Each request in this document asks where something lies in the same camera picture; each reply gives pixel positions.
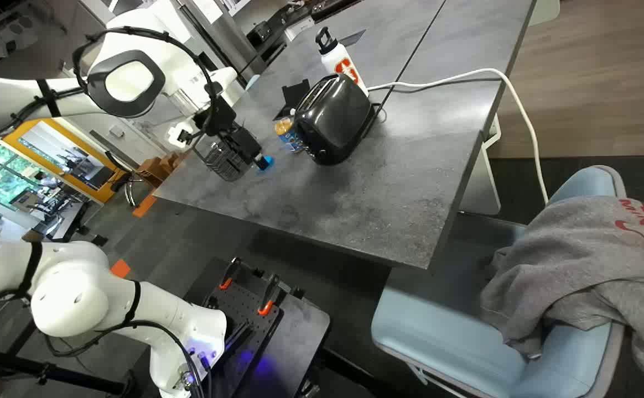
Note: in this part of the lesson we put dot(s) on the white water bottle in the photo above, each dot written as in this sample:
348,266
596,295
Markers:
335,58

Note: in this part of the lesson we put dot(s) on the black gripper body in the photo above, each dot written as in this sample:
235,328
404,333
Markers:
219,123

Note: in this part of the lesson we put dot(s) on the light blue chair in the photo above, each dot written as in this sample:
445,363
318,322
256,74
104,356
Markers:
430,322

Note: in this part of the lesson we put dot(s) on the small blue can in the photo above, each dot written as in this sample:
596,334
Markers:
286,132

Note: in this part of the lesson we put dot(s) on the black bread toaster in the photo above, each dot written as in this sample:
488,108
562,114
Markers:
333,117

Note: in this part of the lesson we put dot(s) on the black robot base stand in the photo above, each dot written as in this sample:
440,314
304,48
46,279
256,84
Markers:
274,333

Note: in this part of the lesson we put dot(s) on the small blue block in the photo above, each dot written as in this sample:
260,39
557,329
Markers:
265,161

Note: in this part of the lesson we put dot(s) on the grey metal box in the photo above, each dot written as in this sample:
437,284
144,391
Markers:
219,157

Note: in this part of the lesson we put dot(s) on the grey sweatshirt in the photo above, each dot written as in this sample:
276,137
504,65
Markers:
580,263

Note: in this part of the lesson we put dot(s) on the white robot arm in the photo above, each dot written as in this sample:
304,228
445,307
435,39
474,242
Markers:
71,289

